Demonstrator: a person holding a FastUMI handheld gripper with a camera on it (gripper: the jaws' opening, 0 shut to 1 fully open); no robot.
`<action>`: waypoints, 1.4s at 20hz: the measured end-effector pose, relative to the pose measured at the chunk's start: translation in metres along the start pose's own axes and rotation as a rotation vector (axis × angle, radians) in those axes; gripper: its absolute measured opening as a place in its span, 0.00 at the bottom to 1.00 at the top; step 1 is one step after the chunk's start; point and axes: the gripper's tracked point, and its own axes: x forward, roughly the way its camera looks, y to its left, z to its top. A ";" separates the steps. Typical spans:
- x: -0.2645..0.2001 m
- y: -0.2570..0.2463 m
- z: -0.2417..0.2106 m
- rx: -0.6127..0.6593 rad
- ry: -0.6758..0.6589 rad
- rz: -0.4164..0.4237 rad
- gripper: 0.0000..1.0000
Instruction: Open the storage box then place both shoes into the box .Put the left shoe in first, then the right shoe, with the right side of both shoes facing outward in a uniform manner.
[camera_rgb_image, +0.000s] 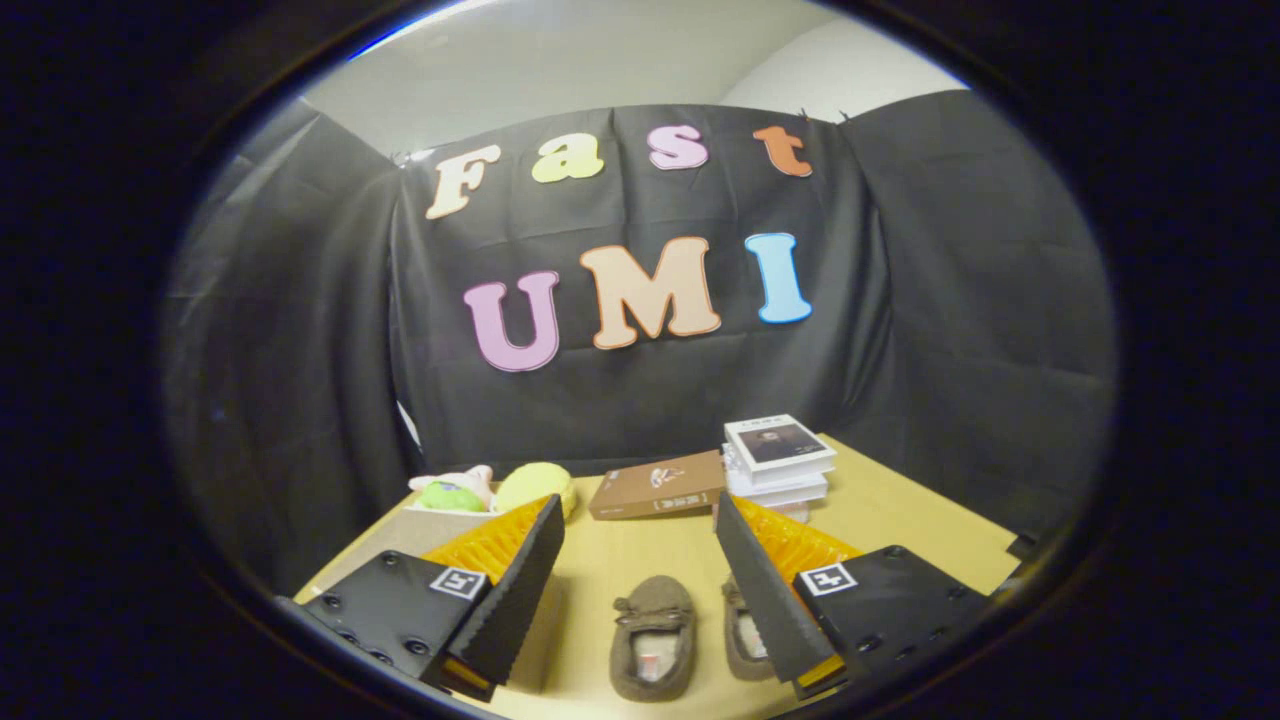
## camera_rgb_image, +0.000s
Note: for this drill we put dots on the pink star plush toy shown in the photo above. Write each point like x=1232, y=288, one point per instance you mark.
x=465, y=482

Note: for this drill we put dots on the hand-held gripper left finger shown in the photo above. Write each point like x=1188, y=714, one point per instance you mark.
x=520, y=600

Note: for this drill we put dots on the brown flat book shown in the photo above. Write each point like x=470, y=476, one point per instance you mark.
x=650, y=490

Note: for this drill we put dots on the black backdrop cloth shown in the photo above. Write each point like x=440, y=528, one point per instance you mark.
x=900, y=300

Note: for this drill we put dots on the brown fuzzy slipper shoe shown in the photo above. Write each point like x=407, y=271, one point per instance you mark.
x=652, y=610
x=738, y=660

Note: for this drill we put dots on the black table clamp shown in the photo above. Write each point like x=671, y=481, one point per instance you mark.
x=1022, y=547

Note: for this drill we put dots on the white book portrait cover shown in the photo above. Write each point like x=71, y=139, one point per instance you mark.
x=780, y=445

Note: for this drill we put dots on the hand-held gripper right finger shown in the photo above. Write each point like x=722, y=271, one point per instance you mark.
x=765, y=600

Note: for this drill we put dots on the beige fabric storage box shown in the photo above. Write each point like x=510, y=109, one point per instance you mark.
x=400, y=540

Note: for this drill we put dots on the yellow round plush toy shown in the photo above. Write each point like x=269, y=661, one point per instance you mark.
x=535, y=485

